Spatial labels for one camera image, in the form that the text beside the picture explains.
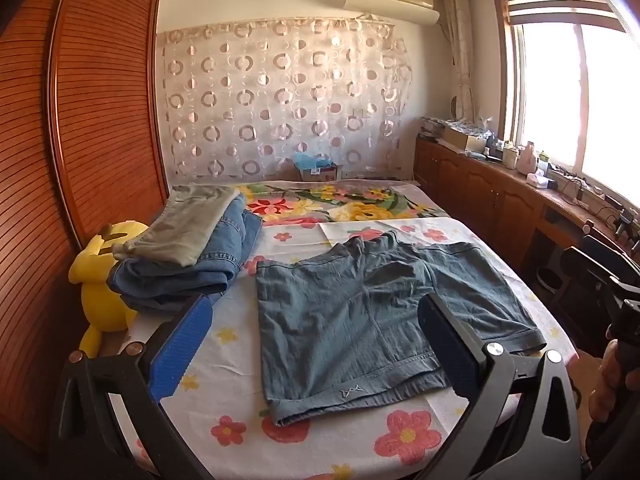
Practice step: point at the wooden cabinet counter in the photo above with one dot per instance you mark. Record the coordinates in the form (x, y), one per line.
(480, 185)

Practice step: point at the pale window curtain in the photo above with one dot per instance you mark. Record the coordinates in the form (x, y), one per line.
(460, 50)

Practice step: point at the white tissue box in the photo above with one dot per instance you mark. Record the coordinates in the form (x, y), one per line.
(540, 181)

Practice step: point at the strawberry flower printed sheet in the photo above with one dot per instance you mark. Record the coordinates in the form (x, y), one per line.
(240, 360)

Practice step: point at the wooden framed window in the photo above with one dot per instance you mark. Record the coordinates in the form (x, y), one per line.
(550, 100)

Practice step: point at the wooden slatted wardrobe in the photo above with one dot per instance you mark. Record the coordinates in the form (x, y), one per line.
(100, 110)

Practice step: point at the black trash bin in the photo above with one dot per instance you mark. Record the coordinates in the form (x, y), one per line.
(548, 280)

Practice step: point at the pink bottle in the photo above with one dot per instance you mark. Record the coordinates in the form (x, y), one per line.
(527, 159)

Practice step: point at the flat cardboard box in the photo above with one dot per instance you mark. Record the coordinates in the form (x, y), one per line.
(460, 139)

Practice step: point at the yellow plush toy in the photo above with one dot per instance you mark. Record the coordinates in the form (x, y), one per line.
(100, 305)

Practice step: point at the teal grey short pants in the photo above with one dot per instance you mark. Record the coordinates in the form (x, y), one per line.
(340, 320)

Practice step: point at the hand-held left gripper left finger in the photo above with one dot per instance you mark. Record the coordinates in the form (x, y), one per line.
(175, 350)

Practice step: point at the circle patterned sheer curtain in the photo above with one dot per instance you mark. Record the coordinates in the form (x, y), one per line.
(275, 100)

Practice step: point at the blue plastic bag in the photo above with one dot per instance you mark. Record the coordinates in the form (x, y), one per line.
(312, 161)

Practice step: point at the folded olive green pants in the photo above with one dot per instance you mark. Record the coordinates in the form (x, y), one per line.
(185, 225)

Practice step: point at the person's right hand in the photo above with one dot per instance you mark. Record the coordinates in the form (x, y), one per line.
(607, 375)

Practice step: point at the white jar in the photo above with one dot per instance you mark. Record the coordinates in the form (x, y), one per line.
(509, 156)

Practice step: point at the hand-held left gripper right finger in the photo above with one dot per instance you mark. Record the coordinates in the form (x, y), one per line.
(445, 355)

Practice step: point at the folded blue denim jeans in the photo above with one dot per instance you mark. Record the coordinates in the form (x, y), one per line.
(220, 255)

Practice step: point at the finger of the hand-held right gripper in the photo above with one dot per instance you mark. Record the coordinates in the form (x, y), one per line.
(580, 270)

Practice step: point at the floral blanket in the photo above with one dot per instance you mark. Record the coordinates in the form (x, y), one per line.
(360, 205)

